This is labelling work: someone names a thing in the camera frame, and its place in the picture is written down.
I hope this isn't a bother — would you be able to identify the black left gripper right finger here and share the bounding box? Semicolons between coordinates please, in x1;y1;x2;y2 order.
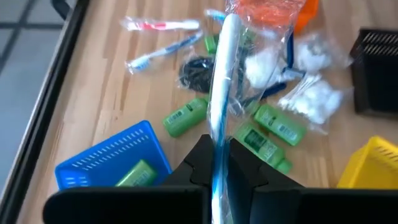
228;138;398;224

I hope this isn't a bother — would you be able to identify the red toothbrush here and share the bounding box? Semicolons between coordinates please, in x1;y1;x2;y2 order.
120;16;201;32

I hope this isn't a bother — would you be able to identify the black aluminium table frame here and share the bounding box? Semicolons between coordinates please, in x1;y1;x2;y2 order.
0;0;91;224

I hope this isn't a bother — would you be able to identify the black hair ties bag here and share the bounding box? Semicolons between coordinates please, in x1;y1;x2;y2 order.
177;55;215;94

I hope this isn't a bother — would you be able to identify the dark blue razor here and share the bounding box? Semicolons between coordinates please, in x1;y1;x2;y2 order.
281;30;307;80

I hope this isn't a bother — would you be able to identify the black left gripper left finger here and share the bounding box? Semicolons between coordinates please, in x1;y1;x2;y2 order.
43;134;215;224

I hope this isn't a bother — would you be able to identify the yellow slotted plastic basket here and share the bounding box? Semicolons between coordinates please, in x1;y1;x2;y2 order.
336;135;398;190

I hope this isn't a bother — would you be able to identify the orange slotted plastic basket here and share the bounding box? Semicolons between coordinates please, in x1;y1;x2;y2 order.
231;0;320;35

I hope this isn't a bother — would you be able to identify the small green bottle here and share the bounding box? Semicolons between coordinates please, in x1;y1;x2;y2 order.
233;123;293;174
253;104;307;147
115;159;158;187
204;32;220;54
162;98;209;138

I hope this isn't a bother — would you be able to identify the light blue toothbrush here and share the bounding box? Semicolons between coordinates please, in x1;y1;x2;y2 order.
204;8;228;24
206;0;296;224

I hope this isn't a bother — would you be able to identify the dark blue toothbrush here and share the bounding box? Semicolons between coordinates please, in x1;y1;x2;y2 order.
124;30;205;75

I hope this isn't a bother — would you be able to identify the black slotted plastic basket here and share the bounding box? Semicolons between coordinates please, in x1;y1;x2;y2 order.
349;27;398;118

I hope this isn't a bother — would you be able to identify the white cotton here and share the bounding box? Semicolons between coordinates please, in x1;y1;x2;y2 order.
277;73;346;134
244;46;280;90
294;30;352;74

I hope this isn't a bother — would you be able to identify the blue slotted plastic basket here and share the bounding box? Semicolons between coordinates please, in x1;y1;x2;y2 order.
54;119;174;190

